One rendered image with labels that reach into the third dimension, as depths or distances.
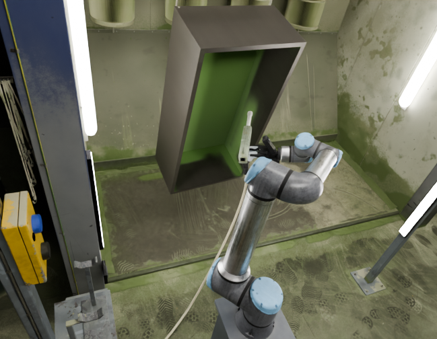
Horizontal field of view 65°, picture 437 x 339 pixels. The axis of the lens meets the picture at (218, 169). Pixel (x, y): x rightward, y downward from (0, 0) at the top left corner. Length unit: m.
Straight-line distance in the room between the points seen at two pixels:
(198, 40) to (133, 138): 1.71
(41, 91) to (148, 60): 2.03
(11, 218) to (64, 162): 0.58
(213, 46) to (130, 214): 1.69
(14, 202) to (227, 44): 1.13
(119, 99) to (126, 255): 1.36
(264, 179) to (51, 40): 0.81
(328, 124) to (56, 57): 3.29
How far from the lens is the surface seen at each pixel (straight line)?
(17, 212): 0.96
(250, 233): 1.36
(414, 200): 3.58
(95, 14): 2.87
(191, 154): 2.72
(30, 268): 1.07
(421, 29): 3.48
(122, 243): 2.72
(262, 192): 1.23
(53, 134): 1.40
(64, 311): 1.65
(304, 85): 3.89
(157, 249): 2.68
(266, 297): 1.57
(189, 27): 1.74
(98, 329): 1.58
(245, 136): 1.91
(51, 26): 1.21
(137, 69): 3.22
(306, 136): 1.76
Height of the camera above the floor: 2.24
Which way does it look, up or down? 41 degrees down
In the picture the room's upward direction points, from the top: 11 degrees clockwise
